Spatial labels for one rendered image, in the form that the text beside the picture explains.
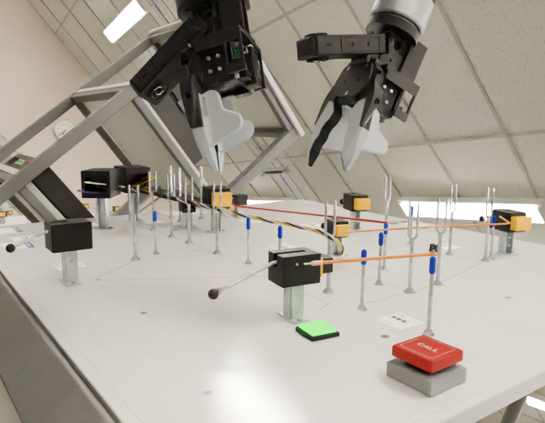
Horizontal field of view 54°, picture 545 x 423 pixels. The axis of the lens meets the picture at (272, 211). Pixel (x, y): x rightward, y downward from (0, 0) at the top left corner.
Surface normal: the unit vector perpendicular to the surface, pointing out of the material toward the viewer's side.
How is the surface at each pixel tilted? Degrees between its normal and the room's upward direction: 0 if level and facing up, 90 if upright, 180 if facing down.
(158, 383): 52
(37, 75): 90
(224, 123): 121
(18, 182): 90
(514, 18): 180
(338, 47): 97
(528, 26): 180
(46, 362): 90
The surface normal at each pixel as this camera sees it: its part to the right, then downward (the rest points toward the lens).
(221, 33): -0.33, -0.10
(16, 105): 0.51, 0.03
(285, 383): 0.01, -0.99
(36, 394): -0.49, -0.73
